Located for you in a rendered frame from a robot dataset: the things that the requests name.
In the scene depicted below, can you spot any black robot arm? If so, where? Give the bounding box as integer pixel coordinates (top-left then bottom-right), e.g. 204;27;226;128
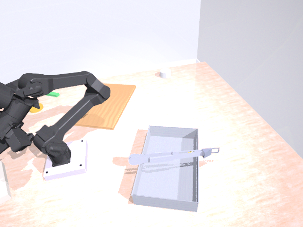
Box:
0;71;111;167

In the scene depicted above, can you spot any yellow flat disc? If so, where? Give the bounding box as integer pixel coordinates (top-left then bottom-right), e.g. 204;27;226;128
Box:
30;103;43;113

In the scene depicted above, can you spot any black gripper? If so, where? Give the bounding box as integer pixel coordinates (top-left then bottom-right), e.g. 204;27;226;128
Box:
0;110;24;154

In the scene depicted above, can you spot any light wooden board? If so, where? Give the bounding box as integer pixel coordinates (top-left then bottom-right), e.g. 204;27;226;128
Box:
74;83;136;130

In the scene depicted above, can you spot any white short cylinder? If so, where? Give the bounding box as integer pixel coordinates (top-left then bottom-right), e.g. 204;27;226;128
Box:
160;68;171;79

